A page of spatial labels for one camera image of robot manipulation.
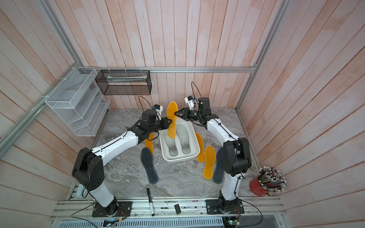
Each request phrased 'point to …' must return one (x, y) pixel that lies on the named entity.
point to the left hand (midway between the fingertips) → (172, 122)
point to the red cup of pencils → (269, 180)
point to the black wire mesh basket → (124, 82)
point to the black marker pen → (150, 203)
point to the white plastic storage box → (181, 156)
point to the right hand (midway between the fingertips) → (175, 114)
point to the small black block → (177, 208)
